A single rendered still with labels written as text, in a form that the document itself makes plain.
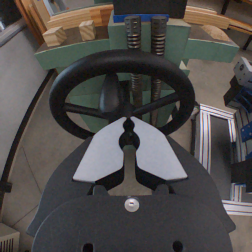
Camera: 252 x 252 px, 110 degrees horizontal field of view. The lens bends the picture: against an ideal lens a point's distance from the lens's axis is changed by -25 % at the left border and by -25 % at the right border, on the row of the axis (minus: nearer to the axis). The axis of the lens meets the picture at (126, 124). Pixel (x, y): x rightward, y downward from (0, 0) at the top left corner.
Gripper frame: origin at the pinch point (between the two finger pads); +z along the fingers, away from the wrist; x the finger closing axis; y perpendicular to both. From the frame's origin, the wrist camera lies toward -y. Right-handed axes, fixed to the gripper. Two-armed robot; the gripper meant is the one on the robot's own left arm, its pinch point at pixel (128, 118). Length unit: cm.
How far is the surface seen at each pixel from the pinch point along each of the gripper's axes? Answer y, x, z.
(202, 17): -22.6, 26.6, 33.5
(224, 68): -4, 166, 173
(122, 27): -11.0, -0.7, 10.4
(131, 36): -9.4, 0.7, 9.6
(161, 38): -9.4, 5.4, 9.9
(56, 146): 68, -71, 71
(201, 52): -9.0, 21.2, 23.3
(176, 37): -9.9, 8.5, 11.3
